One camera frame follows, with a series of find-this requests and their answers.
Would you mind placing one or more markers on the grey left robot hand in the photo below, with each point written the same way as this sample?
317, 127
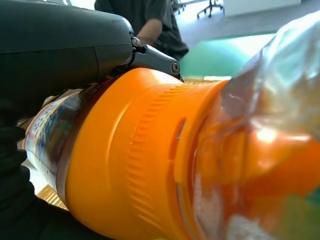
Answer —
55, 49

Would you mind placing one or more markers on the orange bottle with plastic-wrapped cap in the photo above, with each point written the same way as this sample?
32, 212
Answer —
124, 149

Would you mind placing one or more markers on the person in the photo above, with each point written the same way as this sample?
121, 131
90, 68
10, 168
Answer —
160, 10

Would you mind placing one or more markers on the yellow plastic sheet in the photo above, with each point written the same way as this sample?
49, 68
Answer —
53, 197

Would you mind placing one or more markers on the black office chair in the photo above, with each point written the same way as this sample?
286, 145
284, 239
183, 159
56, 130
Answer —
210, 8

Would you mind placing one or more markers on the green table mat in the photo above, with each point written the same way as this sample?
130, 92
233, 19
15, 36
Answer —
220, 56

